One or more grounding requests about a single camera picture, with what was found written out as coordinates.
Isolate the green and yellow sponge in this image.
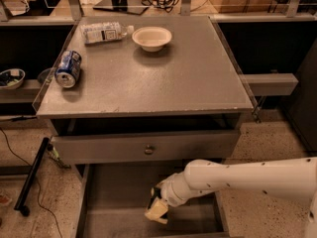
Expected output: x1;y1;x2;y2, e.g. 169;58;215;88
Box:
147;185;169;225

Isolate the black monitor stand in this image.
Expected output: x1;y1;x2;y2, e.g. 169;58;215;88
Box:
93;0;150;15

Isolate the white bowl with items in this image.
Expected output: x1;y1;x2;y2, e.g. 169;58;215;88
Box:
0;68;26;89

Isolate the grey open middle drawer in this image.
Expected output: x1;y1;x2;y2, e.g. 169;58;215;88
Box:
71;161;230;238

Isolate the clear plastic water bottle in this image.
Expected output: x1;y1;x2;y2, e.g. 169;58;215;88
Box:
80;22;135;44

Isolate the black floor cable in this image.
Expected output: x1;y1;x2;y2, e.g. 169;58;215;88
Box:
0;126;64;238

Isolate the black bar on floor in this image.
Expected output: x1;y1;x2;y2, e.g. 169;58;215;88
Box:
14;137;50;217

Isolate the blue soda can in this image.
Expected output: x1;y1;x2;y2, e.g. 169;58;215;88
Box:
54;51;81;88

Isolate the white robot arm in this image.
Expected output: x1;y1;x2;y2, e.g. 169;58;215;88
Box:
145;157;317;238

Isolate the grey top drawer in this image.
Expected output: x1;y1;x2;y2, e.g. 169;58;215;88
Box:
53;130;240;165

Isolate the round drawer knob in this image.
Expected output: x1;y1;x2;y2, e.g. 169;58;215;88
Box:
145;145;156;155

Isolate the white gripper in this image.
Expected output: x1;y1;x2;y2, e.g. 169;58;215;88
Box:
144;173;189;225

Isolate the white paper bowl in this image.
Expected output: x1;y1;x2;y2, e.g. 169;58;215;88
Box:
132;27;172;53

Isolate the grey drawer cabinet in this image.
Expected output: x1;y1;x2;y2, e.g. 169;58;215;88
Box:
32;15;259;238

